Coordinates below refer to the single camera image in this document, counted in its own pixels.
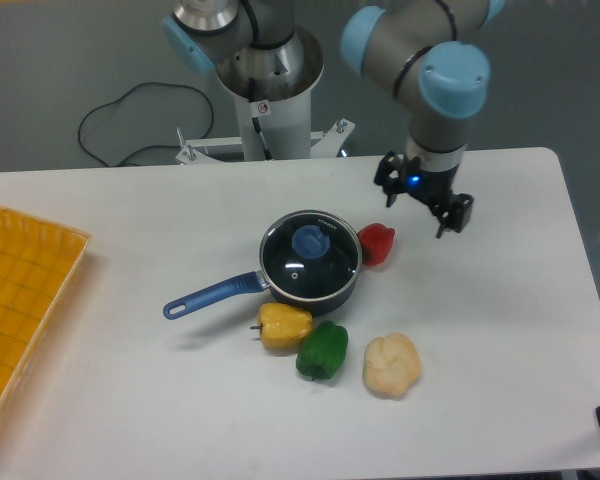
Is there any blue saucepan with handle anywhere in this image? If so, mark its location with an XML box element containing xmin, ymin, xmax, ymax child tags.
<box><xmin>163</xmin><ymin>210</ymin><xmax>363</xmax><ymax>320</ymax></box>

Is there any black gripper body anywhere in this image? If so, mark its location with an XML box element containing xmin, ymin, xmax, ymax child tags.
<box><xmin>399</xmin><ymin>154</ymin><xmax>466</xmax><ymax>210</ymax></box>

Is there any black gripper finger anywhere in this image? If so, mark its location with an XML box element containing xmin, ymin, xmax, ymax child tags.
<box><xmin>373</xmin><ymin>151</ymin><xmax>405</xmax><ymax>207</ymax></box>
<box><xmin>432</xmin><ymin>192</ymin><xmax>474</xmax><ymax>239</ymax></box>

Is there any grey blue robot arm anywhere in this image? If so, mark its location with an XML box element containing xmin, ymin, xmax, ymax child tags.
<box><xmin>162</xmin><ymin>1</ymin><xmax>503</xmax><ymax>232</ymax></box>

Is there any yellow bell pepper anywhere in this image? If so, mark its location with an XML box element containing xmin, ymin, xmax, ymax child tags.
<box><xmin>250</xmin><ymin>303</ymin><xmax>313</xmax><ymax>350</ymax></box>

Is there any glass lid blue knob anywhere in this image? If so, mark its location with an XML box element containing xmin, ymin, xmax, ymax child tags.
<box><xmin>260</xmin><ymin>212</ymin><xmax>364</xmax><ymax>301</ymax></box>

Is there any yellow woven basket tray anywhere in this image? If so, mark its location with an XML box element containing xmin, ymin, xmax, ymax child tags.
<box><xmin>0</xmin><ymin>205</ymin><xmax>91</xmax><ymax>410</ymax></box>

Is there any red bell pepper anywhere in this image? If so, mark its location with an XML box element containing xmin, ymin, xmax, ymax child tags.
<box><xmin>357</xmin><ymin>223</ymin><xmax>395</xmax><ymax>266</ymax></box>

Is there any black floor cable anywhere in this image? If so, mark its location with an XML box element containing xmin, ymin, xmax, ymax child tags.
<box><xmin>77</xmin><ymin>81</ymin><xmax>216</xmax><ymax>168</ymax></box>

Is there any green bell pepper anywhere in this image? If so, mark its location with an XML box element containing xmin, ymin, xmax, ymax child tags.
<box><xmin>295</xmin><ymin>321</ymin><xmax>349</xmax><ymax>380</ymax></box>

